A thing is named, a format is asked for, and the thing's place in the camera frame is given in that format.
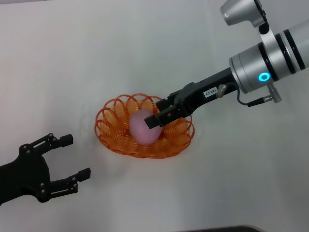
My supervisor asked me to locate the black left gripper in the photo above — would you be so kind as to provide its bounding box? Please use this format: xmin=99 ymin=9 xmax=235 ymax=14
xmin=0 ymin=133 xmax=92 ymax=206

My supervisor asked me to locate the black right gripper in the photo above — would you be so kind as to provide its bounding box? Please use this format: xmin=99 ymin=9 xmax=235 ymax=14
xmin=144 ymin=67 xmax=239 ymax=129

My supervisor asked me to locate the pink toy peach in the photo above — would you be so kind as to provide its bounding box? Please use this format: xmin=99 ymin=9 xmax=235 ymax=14
xmin=129 ymin=109 xmax=163 ymax=145

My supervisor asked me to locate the orange woven plastic basket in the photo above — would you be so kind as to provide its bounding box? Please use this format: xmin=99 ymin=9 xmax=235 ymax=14
xmin=94 ymin=93 xmax=195 ymax=160

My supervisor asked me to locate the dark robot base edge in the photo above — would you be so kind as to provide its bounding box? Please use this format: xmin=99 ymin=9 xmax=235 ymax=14
xmin=183 ymin=225 xmax=263 ymax=232

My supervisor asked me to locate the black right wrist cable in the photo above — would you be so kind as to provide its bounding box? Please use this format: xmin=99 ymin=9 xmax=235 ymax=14
xmin=217 ymin=83 xmax=272 ymax=107

